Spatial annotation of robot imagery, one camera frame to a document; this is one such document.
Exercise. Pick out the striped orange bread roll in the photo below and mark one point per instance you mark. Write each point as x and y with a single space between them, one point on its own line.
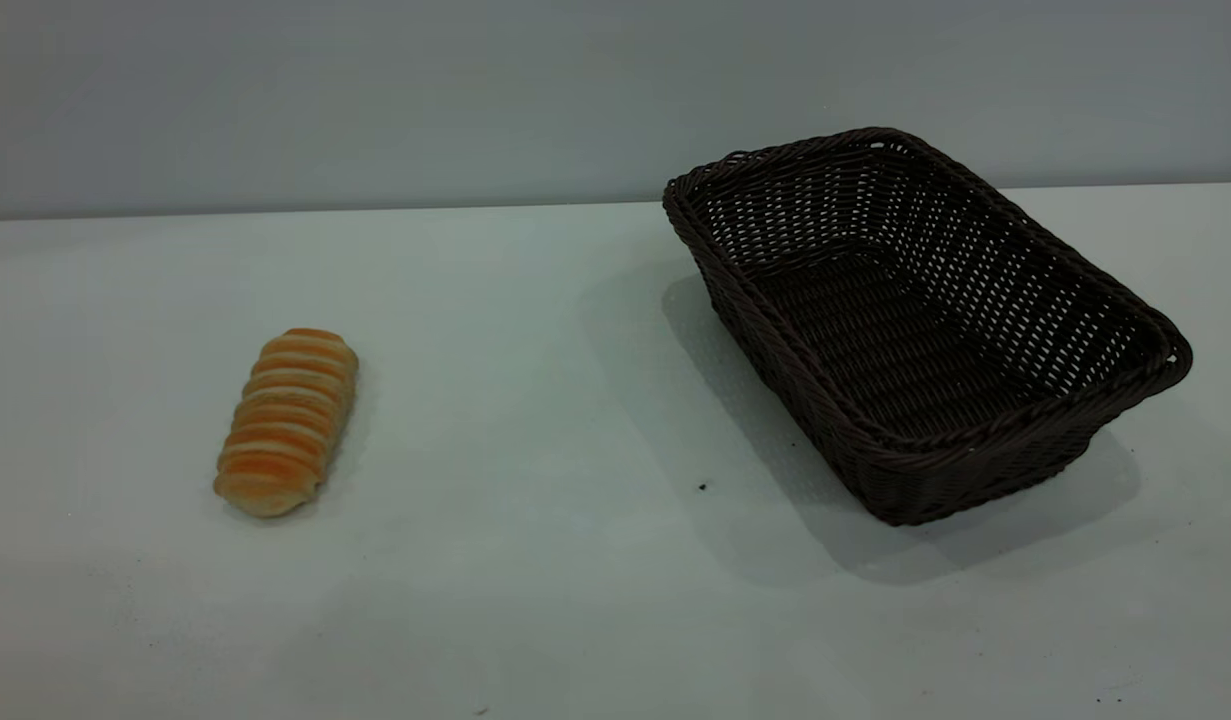
286 425

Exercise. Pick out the black woven wicker basket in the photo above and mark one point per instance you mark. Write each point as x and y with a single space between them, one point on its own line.
905 340

